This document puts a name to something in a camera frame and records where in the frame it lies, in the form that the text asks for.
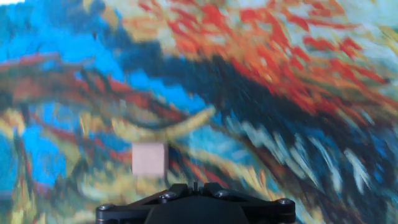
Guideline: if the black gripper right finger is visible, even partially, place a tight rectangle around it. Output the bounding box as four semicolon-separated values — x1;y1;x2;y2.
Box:
196;182;296;224

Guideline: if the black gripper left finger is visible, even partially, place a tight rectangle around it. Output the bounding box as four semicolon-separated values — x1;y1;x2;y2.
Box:
95;182;197;224

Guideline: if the small wooden block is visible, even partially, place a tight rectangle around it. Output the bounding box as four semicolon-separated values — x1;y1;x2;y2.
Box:
131;142;169;179

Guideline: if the sunflower painting cloth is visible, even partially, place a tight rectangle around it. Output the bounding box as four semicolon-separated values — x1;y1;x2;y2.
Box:
0;0;398;224

